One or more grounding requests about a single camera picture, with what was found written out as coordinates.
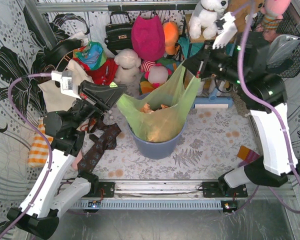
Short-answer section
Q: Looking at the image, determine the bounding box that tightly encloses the green plastic trash bag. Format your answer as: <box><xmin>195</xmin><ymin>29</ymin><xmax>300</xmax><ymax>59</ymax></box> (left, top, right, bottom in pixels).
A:
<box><xmin>116</xmin><ymin>64</ymin><xmax>201</xmax><ymax>143</ymax></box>

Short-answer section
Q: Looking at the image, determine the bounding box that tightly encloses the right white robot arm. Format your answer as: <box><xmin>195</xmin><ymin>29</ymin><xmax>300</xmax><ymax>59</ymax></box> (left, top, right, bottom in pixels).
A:
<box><xmin>182</xmin><ymin>32</ymin><xmax>298</xmax><ymax>196</ymax></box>

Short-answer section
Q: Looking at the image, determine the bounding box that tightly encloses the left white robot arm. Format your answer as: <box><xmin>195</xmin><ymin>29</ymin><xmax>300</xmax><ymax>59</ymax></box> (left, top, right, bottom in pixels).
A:
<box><xmin>7</xmin><ymin>79</ymin><xmax>127</xmax><ymax>240</ymax></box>

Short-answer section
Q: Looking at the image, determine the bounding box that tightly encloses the cream canvas tote bag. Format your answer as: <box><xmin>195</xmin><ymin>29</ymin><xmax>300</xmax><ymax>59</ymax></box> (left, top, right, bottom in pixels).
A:
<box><xmin>38</xmin><ymin>59</ymin><xmax>93</xmax><ymax>113</ymax></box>

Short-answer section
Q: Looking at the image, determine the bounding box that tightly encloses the magenta felt bag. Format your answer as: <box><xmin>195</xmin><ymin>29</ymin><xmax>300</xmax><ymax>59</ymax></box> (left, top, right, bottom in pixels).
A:
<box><xmin>131</xmin><ymin>15</ymin><xmax>165</xmax><ymax>61</ymax></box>

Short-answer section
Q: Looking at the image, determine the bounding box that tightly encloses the blue trash bin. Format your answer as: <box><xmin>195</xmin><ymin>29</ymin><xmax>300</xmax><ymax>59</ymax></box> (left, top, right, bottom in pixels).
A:
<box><xmin>128</xmin><ymin>121</ymin><xmax>187</xmax><ymax>160</ymax></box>

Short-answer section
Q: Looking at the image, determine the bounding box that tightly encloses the red garment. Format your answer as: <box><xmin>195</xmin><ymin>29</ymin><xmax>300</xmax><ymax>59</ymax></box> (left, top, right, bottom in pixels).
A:
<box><xmin>81</xmin><ymin>58</ymin><xmax>118</xmax><ymax>86</ymax></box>

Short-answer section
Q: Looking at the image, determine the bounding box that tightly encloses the wooden shelf board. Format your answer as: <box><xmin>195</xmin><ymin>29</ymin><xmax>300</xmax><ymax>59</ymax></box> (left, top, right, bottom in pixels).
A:
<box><xmin>185</xmin><ymin>13</ymin><xmax>217</xmax><ymax>43</ymax></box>

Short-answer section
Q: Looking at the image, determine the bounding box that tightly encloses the white fluffy plush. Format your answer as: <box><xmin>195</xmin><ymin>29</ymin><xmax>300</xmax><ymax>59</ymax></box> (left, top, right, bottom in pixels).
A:
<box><xmin>114</xmin><ymin>48</ymin><xmax>141</xmax><ymax>84</ymax></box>

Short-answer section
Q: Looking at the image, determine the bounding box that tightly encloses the dark patterned necktie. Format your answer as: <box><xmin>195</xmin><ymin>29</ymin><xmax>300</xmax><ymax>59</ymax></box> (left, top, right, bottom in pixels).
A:
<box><xmin>77</xmin><ymin>119</ymin><xmax>121</xmax><ymax>175</ymax></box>

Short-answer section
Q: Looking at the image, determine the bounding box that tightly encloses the pink pig plush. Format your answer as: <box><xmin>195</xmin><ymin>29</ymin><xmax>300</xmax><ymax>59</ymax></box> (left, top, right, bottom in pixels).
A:
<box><xmin>140</xmin><ymin>60</ymin><xmax>172</xmax><ymax>88</ymax></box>

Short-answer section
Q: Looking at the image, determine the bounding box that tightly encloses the crumpled orange paper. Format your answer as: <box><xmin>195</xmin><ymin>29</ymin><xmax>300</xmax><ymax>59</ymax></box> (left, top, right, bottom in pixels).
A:
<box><xmin>140</xmin><ymin>103</ymin><xmax>169</xmax><ymax>114</ymax></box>

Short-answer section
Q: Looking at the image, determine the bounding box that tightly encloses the orange plush toy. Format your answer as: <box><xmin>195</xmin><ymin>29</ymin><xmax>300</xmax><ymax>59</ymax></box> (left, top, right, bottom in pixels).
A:
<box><xmin>162</xmin><ymin>21</ymin><xmax>179</xmax><ymax>55</ymax></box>

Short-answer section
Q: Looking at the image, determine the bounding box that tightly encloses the white plush dog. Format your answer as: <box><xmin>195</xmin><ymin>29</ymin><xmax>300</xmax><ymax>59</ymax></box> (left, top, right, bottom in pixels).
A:
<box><xmin>189</xmin><ymin>0</ymin><xmax>229</xmax><ymax>40</ymax></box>

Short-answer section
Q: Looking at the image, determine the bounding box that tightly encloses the colourful silk scarf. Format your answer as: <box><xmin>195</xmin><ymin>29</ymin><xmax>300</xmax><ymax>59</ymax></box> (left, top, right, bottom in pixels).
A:
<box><xmin>72</xmin><ymin>41</ymin><xmax>107</xmax><ymax>71</ymax></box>

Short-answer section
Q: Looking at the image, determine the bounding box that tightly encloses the brown teddy bear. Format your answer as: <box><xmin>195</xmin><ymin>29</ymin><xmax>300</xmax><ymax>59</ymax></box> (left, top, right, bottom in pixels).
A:
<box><xmin>227</xmin><ymin>0</ymin><xmax>265</xmax><ymax>33</ymax></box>

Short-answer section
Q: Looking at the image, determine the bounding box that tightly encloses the black leather handbag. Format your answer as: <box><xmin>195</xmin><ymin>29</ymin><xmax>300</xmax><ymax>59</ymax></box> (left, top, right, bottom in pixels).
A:
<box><xmin>104</xmin><ymin>11</ymin><xmax>134</xmax><ymax>56</ymax></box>

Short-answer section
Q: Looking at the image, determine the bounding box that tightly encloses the orange checkered towel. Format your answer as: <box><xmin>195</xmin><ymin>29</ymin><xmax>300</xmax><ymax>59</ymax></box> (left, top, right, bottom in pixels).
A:
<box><xmin>27</xmin><ymin>132</ymin><xmax>49</xmax><ymax>168</ymax></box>

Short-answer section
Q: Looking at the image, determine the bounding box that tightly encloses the black hat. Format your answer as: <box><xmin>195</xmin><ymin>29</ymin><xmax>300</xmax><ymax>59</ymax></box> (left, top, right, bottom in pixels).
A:
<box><xmin>44</xmin><ymin>39</ymin><xmax>82</xmax><ymax>65</ymax></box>

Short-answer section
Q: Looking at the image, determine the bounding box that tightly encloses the silver foil pouch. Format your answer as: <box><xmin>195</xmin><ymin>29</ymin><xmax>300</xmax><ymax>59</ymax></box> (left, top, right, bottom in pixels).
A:
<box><xmin>266</xmin><ymin>34</ymin><xmax>300</xmax><ymax>65</ymax></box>

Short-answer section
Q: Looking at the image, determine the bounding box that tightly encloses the pink plush toy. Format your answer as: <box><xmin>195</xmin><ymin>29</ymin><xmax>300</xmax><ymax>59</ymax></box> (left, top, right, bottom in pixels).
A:
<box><xmin>260</xmin><ymin>0</ymin><xmax>291</xmax><ymax>24</ymax></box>

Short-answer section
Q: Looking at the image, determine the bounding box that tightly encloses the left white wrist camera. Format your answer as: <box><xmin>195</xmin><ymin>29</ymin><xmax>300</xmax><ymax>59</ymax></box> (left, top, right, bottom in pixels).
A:
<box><xmin>51</xmin><ymin>70</ymin><xmax>81</xmax><ymax>99</ymax></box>

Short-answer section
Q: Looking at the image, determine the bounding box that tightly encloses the black wire basket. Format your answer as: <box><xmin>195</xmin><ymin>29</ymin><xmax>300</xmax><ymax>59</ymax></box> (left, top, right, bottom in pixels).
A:
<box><xmin>252</xmin><ymin>11</ymin><xmax>300</xmax><ymax>78</ymax></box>

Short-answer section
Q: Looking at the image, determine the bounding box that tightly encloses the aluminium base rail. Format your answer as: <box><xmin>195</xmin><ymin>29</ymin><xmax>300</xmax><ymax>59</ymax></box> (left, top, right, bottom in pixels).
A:
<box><xmin>27</xmin><ymin>178</ymin><xmax>297</xmax><ymax>201</ymax></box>

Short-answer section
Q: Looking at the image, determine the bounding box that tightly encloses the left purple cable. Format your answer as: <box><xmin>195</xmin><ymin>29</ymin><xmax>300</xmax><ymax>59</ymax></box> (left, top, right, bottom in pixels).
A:
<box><xmin>0</xmin><ymin>73</ymin><xmax>55</xmax><ymax>240</ymax></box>

